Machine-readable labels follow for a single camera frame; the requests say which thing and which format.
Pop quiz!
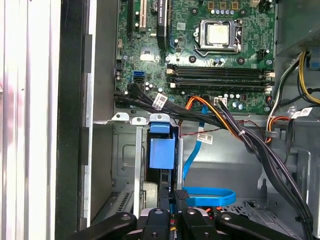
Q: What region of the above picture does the orange wire with white label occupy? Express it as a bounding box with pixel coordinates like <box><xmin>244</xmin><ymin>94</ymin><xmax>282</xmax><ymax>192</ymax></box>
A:
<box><xmin>265</xmin><ymin>106</ymin><xmax>314</xmax><ymax>145</ymax></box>

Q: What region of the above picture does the black RAM slot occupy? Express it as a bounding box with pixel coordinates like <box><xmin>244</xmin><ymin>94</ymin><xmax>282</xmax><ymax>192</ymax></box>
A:
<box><xmin>170</xmin><ymin>77</ymin><xmax>273</xmax><ymax>85</ymax></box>
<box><xmin>166</xmin><ymin>64</ymin><xmax>275</xmax><ymax>72</ymax></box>
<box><xmin>170</xmin><ymin>83</ymin><xmax>273</xmax><ymax>91</ymax></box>
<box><xmin>166</xmin><ymin>69</ymin><xmax>275</xmax><ymax>77</ymax></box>

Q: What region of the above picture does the grey metal drive cage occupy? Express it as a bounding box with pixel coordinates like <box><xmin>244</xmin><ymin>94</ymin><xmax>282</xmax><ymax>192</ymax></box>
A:
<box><xmin>257</xmin><ymin>119</ymin><xmax>320</xmax><ymax>240</ymax></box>

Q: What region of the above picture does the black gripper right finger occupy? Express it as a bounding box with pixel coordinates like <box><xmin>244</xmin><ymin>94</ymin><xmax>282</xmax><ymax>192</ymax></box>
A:
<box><xmin>174</xmin><ymin>189</ymin><xmax>300</xmax><ymax>240</ymax></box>

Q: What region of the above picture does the CPU socket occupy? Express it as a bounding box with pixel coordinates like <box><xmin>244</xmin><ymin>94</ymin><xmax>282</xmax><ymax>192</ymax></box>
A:
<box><xmin>193</xmin><ymin>18</ymin><xmax>243</xmax><ymax>55</ymax></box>

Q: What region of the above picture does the black wire bundle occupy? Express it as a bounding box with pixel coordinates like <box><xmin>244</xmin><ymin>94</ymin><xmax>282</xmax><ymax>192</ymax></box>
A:
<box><xmin>113</xmin><ymin>83</ymin><xmax>315</xmax><ymax>240</ymax></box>

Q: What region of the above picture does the beige expansion slot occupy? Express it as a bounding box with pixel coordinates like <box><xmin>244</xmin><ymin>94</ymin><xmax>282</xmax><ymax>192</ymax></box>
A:
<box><xmin>139</xmin><ymin>0</ymin><xmax>148</xmax><ymax>33</ymax></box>

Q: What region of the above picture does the grey power supply unit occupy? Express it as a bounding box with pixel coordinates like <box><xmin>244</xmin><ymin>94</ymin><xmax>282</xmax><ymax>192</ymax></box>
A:
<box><xmin>274</xmin><ymin>0</ymin><xmax>320</xmax><ymax>57</ymax></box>

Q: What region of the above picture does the black graphics card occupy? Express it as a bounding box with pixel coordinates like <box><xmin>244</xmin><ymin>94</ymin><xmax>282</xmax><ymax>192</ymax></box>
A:
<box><xmin>156</xmin><ymin>0</ymin><xmax>169</xmax><ymax>50</ymax></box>

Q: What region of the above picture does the blue data wire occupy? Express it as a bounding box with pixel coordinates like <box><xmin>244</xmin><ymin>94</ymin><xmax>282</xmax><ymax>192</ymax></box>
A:
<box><xmin>169</xmin><ymin>104</ymin><xmax>237</xmax><ymax>213</ymax></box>

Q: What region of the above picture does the black expansion slot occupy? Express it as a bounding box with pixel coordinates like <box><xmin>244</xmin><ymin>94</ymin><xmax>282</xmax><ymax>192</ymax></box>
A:
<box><xmin>126</xmin><ymin>0</ymin><xmax>135</xmax><ymax>45</ymax></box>

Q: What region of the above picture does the yellow black wire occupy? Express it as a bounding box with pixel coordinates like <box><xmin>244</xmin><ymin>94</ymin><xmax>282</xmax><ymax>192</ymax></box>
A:
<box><xmin>297</xmin><ymin>51</ymin><xmax>320</xmax><ymax>105</ymax></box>

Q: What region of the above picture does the green motherboard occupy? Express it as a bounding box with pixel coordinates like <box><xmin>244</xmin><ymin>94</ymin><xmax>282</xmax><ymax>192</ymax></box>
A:
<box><xmin>113</xmin><ymin>0</ymin><xmax>277</xmax><ymax>116</ymax></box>

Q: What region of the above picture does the hard disk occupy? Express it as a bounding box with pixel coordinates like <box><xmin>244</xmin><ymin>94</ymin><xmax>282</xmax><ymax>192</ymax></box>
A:
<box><xmin>143</xmin><ymin>119</ymin><xmax>181</xmax><ymax>210</ymax></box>

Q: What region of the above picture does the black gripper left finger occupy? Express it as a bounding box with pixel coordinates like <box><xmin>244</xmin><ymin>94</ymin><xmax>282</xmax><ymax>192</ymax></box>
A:
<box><xmin>66</xmin><ymin>188</ymin><xmax>174</xmax><ymax>240</ymax></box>

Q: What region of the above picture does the metal disk bay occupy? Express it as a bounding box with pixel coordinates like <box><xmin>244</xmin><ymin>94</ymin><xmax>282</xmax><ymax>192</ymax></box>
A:
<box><xmin>92</xmin><ymin>112</ymin><xmax>185</xmax><ymax>222</ymax></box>

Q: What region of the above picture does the grey white wire bundle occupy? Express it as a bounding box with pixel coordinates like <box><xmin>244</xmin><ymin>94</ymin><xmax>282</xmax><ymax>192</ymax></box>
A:
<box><xmin>265</xmin><ymin>56</ymin><xmax>302</xmax><ymax>127</ymax></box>

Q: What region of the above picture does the silver CPU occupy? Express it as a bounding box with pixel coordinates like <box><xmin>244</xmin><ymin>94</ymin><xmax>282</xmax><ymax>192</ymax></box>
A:
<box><xmin>207</xmin><ymin>23</ymin><xmax>230</xmax><ymax>46</ymax></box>

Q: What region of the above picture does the black PC case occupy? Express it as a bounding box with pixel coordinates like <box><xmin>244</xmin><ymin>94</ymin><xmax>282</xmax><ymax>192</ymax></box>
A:
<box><xmin>54</xmin><ymin>0</ymin><xmax>320</xmax><ymax>240</ymax></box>

